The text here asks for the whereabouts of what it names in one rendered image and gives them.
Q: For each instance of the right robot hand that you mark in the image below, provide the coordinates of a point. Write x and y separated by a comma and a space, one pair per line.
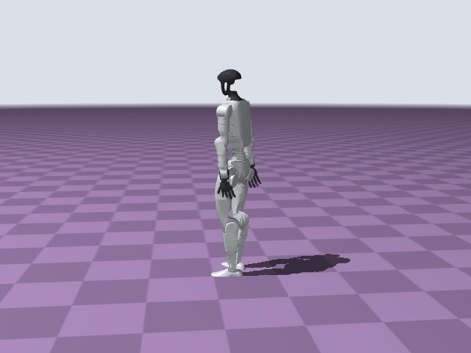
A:
255, 174

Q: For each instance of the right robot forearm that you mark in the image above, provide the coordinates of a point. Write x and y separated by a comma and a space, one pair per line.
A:
248, 150

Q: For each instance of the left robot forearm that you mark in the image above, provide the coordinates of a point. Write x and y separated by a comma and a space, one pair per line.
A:
222, 157

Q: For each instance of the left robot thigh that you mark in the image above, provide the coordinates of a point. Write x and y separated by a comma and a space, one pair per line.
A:
223, 204

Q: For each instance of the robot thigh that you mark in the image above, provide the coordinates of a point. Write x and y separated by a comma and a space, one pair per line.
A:
223, 204
240, 191

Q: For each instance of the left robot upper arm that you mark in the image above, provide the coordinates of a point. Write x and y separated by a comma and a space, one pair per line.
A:
223, 113

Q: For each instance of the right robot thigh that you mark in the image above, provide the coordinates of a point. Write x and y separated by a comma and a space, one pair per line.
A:
240, 191

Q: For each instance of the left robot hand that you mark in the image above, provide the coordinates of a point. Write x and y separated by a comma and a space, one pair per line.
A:
225, 186

